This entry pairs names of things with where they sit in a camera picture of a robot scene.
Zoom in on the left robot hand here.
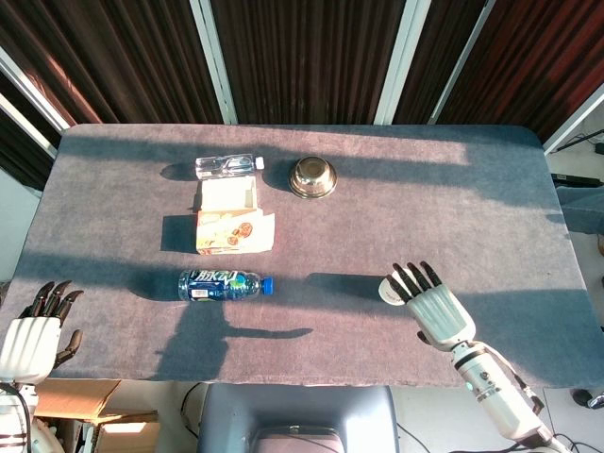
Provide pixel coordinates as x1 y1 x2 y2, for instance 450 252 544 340
0 278 85 384

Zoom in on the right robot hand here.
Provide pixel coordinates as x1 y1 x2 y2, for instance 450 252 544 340
386 260 476 352

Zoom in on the white paper cup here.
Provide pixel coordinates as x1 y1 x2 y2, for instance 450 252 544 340
378 276 408 306

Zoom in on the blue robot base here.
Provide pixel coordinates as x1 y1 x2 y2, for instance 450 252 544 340
195 382 402 453

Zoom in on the brown cardboard box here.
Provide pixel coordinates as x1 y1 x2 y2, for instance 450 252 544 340
31 378 161 453

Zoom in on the blue grey table cloth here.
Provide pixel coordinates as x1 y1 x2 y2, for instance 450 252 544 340
0 123 604 389

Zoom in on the stainless steel bowl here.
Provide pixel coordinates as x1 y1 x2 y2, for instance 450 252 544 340
289 156 339 199

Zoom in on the black power strip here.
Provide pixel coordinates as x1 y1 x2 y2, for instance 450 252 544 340
550 172 604 188

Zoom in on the blue sports drink bottle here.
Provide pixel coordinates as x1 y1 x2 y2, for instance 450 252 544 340
177 268 276 302

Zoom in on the open cookie box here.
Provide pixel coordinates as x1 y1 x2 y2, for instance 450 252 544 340
192 176 277 257

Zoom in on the clear plastic water bottle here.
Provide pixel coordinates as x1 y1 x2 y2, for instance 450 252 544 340
194 152 266 181

